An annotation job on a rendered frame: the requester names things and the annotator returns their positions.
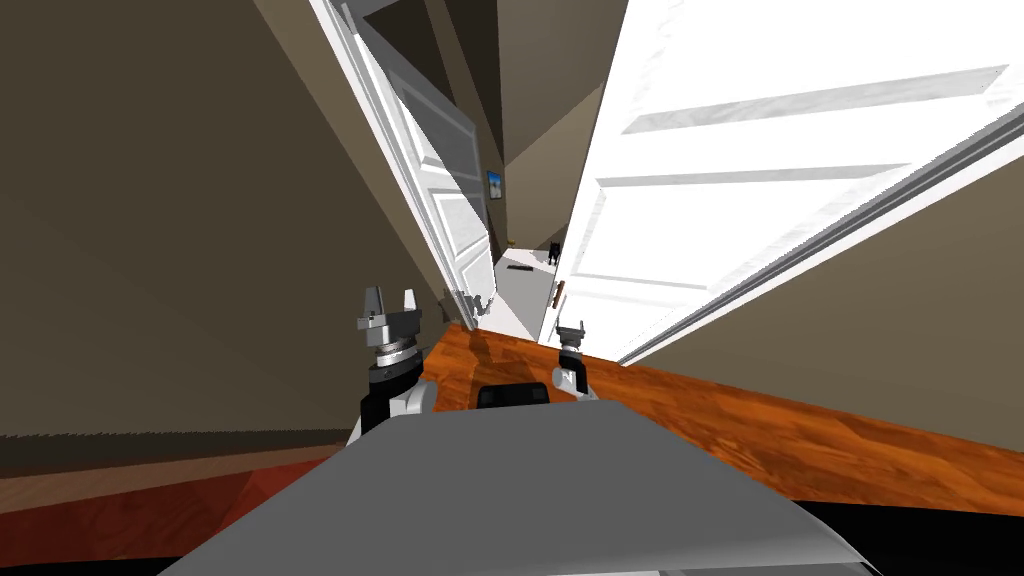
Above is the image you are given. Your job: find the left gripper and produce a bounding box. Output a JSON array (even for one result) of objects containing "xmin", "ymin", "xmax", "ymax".
[{"xmin": 356, "ymin": 286, "xmax": 424, "ymax": 348}]

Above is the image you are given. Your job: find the narrow white panelled door leaf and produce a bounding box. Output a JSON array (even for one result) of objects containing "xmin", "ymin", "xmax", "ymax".
[{"xmin": 350, "ymin": 14, "xmax": 499, "ymax": 323}]

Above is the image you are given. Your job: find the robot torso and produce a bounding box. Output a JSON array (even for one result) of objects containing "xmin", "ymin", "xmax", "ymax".
[{"xmin": 158, "ymin": 382, "xmax": 883, "ymax": 576}]

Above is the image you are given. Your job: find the large white panelled door leaf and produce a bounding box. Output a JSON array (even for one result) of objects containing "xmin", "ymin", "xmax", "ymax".
[{"xmin": 537, "ymin": 0, "xmax": 1024, "ymax": 366}]

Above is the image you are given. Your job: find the grey door handle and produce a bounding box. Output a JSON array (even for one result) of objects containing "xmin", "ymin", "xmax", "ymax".
[{"xmin": 455, "ymin": 289, "xmax": 497, "ymax": 321}]

